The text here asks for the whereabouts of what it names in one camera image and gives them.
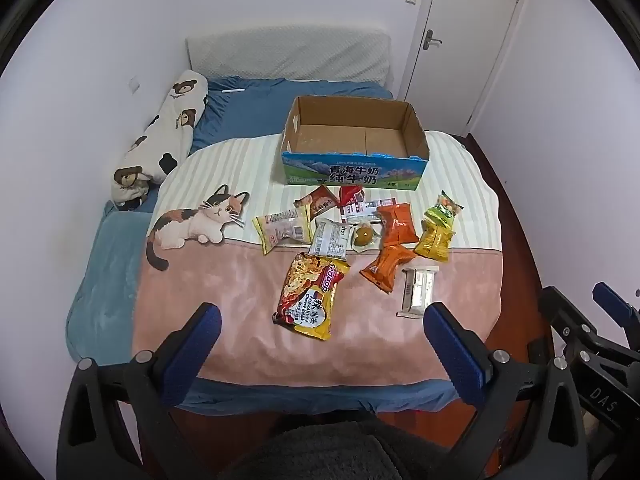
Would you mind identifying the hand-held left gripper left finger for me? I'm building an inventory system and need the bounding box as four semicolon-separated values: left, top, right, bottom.
56;302;222;480

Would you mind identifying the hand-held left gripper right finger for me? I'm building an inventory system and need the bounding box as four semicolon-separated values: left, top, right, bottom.
423;302;589;480

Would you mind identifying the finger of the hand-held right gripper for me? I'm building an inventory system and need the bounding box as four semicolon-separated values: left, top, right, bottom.
539;286;598;356
591;282;640;353

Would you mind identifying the white clear wafer packet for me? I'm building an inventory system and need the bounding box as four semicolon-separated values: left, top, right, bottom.
396;265;441;319

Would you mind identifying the orange snack packet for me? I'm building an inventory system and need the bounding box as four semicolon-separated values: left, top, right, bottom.
359;243;418;293
376;201;420;248

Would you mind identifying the green yellow candy packet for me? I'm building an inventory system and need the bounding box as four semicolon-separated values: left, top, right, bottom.
414;191;463;262

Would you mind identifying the yellow red instant noodle packet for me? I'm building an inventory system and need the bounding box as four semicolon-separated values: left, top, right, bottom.
272;252;351;342

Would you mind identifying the clear yellow pastry packet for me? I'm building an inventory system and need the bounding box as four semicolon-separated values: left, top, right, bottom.
350;220;383;253

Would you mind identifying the beige snack packet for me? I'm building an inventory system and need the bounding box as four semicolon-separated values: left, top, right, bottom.
251;207;313;255

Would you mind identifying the white grey snack packet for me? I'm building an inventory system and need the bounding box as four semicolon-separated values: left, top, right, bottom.
308;219;355;261

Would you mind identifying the white red label snack packet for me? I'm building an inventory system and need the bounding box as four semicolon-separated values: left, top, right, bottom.
342;200;398;224

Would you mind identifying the small red snack packet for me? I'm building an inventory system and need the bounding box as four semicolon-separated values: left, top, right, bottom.
338;185;366;209

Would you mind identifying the brown red snack packet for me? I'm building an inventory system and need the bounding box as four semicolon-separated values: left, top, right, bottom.
294;183;341;221

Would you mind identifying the printed blue cardboard box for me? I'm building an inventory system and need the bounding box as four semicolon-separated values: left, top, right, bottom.
272;95;431;191

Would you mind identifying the cat print striped blanket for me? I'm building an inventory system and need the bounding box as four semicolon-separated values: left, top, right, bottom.
132;130;506;386

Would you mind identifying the light blue plush blanket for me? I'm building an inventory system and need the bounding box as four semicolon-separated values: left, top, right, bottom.
65;200;153;362

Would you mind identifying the person's dark fleece clothing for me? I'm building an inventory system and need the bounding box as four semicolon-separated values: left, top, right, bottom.
220;410;436;480

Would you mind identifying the bear print long pillow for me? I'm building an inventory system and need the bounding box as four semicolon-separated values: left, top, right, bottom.
111;69;210;210

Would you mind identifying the white door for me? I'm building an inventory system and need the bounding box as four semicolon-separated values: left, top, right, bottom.
395;0;530;136

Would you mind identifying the grey white pillow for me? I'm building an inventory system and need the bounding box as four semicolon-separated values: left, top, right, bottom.
186;27;392;86

